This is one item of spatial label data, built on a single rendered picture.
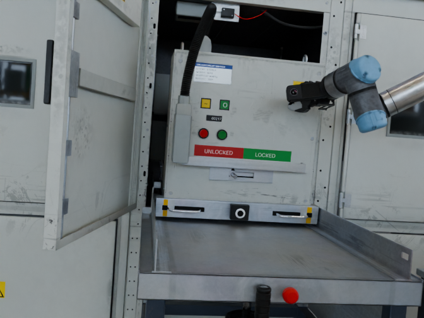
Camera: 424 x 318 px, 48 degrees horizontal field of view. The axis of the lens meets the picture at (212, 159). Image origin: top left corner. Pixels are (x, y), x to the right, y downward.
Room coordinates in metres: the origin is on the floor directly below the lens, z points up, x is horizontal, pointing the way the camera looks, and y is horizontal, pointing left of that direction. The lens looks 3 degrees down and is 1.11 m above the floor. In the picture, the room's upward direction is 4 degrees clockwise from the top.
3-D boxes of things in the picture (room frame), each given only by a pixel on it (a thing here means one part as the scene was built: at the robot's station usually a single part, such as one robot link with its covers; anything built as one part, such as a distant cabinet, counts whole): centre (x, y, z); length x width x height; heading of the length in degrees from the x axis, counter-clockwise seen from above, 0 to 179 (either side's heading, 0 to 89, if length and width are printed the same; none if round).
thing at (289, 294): (0.95, -0.18, 0.80); 0.04 x 0.03 x 0.03; 8
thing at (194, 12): (2.04, -0.03, 1.18); 0.78 x 0.69 x 0.79; 8
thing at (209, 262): (1.31, -0.13, 0.80); 0.68 x 0.62 x 0.06; 8
